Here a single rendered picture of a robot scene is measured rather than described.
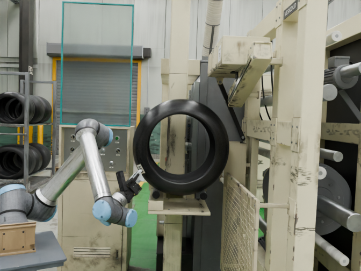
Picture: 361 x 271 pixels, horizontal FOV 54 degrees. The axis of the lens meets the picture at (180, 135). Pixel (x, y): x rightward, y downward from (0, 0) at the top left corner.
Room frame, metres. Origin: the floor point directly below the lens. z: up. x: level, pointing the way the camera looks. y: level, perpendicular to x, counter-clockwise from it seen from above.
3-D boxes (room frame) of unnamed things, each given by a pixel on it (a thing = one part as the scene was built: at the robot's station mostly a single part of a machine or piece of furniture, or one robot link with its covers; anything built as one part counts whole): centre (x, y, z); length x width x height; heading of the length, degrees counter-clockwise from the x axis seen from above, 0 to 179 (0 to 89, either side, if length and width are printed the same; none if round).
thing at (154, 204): (2.24, 0.14, 0.83); 0.36 x 0.09 x 0.06; 2
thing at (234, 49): (2.13, -0.30, 1.71); 0.61 x 0.25 x 0.15; 2
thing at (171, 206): (2.25, 0.00, 0.80); 0.37 x 0.36 x 0.02; 92
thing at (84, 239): (2.97, 0.68, 0.63); 0.56 x 0.41 x 1.27; 92
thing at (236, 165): (2.48, -0.37, 1.05); 0.20 x 0.15 x 0.30; 2
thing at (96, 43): (2.81, 0.67, 1.74); 0.55 x 0.02 x 0.95; 92
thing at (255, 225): (2.03, -0.34, 0.65); 0.90 x 0.02 x 0.70; 2
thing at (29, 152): (5.67, 2.50, 0.96); 1.36 x 0.71 x 1.92; 178
